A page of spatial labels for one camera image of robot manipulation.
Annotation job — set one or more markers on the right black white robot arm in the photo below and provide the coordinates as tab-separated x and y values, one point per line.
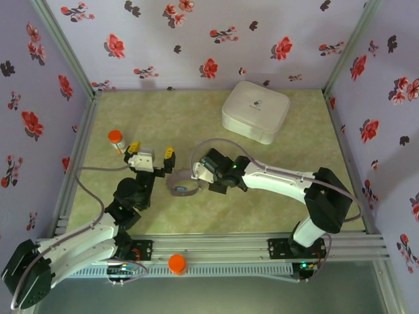
278	178

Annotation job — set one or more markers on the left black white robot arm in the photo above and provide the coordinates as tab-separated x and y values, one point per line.
82	242

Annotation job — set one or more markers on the orange-capped labelled bottle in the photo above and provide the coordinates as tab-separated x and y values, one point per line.
115	135

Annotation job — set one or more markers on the white zip case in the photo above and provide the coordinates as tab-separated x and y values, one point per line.
255	111

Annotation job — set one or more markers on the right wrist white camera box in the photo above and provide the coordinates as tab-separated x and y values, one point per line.
204	171

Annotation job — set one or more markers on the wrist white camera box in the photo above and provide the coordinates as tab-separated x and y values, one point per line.
140	160
204	171

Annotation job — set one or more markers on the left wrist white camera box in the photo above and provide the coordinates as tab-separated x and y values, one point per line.
140	160

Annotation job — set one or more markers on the aluminium side rail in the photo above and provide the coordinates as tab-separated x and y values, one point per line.
82	147
342	147

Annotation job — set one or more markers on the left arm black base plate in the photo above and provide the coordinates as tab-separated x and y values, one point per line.
144	249

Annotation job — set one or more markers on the aluminium mounting rail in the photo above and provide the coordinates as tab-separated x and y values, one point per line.
212	245

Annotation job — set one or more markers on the orange knob on rail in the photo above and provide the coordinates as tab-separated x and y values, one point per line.
177	263

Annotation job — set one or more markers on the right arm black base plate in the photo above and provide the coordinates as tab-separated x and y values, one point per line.
278	248

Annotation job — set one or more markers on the aluminium frame post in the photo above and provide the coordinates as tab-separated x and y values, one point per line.
351	49
68	49

